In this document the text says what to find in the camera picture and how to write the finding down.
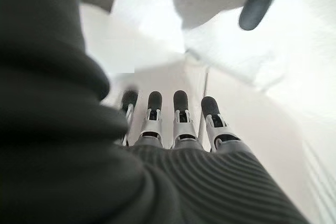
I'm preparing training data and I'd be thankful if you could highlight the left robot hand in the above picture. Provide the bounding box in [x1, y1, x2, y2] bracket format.
[0, 0, 309, 224]

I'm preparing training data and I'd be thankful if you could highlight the white glossy cabinet front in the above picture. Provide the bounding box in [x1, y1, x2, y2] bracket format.
[78, 0, 310, 209]

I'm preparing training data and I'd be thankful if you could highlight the robot thumb, grey tip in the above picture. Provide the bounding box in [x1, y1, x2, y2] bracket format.
[238, 0, 282, 31]

